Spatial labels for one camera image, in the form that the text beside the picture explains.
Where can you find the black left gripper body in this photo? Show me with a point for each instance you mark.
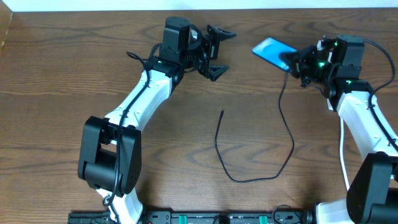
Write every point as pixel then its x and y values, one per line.
pixel 212 51

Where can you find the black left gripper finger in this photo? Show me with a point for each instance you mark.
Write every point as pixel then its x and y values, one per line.
pixel 224 35
pixel 215 71

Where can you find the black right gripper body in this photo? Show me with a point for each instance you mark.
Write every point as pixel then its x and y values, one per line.
pixel 296 63

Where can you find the blue Galaxy smartphone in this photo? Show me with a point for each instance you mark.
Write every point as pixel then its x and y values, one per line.
pixel 270 49

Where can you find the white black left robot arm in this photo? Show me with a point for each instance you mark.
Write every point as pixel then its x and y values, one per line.
pixel 110 155

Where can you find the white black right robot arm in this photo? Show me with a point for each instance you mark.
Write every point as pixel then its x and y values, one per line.
pixel 336 65

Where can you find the black mounting rail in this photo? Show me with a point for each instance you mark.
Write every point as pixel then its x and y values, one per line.
pixel 166 217

